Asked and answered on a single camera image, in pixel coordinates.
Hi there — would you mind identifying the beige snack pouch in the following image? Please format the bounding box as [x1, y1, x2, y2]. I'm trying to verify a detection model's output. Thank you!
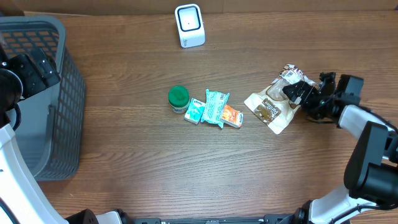
[244, 64, 320, 134]

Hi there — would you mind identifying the green lid jar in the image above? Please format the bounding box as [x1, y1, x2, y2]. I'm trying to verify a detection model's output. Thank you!
[168, 86, 190, 114]

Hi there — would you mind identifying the orange Kleenex tissue pack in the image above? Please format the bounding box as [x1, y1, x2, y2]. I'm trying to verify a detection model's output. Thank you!
[220, 105, 243, 128]

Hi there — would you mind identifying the white barcode scanner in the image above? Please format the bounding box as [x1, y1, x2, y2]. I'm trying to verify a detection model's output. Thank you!
[175, 4, 206, 49]

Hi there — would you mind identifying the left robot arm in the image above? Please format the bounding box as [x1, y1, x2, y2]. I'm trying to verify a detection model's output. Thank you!
[1, 47, 132, 224]

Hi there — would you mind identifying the grey plastic basket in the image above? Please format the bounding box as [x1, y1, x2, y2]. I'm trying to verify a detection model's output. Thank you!
[1, 16, 86, 181]

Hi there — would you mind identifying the teal wipes packet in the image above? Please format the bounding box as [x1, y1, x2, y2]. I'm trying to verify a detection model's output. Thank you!
[201, 89, 229, 129]

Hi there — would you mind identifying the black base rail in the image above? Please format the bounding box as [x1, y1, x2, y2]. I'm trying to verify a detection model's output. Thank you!
[132, 214, 293, 224]

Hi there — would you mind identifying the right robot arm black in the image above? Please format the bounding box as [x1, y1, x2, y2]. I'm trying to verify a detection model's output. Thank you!
[276, 72, 397, 223]

